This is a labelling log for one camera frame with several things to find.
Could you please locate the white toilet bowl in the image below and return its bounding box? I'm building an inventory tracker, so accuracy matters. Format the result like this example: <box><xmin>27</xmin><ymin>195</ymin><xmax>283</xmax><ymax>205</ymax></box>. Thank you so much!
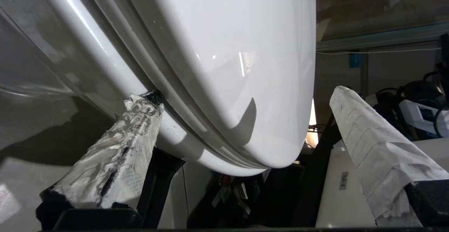
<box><xmin>0</xmin><ymin>0</ymin><xmax>269</xmax><ymax>177</ymax></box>

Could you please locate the white toilet seat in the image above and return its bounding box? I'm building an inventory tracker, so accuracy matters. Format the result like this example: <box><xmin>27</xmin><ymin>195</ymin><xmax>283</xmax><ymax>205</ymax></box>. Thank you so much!
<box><xmin>80</xmin><ymin>0</ymin><xmax>281</xmax><ymax>172</ymax></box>

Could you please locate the grey metal rail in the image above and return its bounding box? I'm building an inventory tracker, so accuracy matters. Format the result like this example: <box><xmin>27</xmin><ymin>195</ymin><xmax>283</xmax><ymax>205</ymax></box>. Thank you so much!
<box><xmin>316</xmin><ymin>22</ymin><xmax>449</xmax><ymax>52</ymax></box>

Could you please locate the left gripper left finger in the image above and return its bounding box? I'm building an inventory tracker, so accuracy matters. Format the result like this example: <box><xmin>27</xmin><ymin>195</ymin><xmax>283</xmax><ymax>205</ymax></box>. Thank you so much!
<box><xmin>36</xmin><ymin>91</ymin><xmax>165</xmax><ymax>230</ymax></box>

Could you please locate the white toilet lid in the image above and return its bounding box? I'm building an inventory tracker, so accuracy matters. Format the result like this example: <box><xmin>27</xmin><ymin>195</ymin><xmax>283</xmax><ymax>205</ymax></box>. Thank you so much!
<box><xmin>119</xmin><ymin>0</ymin><xmax>316</xmax><ymax>170</ymax></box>

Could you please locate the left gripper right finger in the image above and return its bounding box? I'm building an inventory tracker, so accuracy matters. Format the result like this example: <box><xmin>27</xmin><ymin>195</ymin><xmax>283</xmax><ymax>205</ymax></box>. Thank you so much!
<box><xmin>329</xmin><ymin>86</ymin><xmax>449</xmax><ymax>228</ymax></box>

